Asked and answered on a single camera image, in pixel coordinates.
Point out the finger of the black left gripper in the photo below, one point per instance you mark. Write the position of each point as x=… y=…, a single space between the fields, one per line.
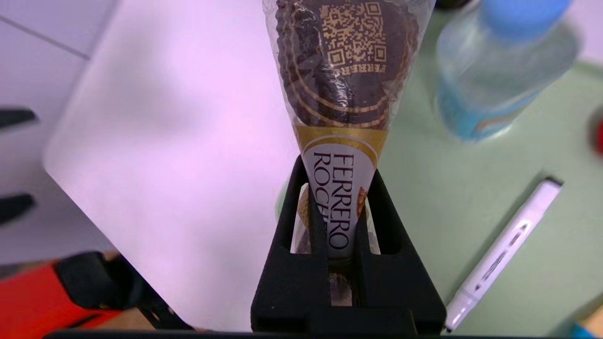
x=14 y=207
x=14 y=117

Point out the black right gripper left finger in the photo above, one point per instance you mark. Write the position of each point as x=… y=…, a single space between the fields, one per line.
x=292 y=282

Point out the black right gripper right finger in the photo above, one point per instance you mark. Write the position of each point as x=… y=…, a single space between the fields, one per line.
x=395 y=287

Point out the white marker pen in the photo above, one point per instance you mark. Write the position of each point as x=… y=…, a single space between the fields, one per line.
x=509 y=245

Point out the Ferrero Rocher chocolate pack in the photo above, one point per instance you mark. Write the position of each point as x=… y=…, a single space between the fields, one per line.
x=348 y=70

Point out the water bottle with blue cap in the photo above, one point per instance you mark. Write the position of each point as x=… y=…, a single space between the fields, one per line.
x=494 y=80

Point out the orange and black left arm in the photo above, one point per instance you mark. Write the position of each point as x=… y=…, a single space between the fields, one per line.
x=28 y=301

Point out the light green plastic tray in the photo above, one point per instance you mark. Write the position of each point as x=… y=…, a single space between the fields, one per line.
x=447 y=188

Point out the red rubber duck toy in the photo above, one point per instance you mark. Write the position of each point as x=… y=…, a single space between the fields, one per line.
x=599 y=136

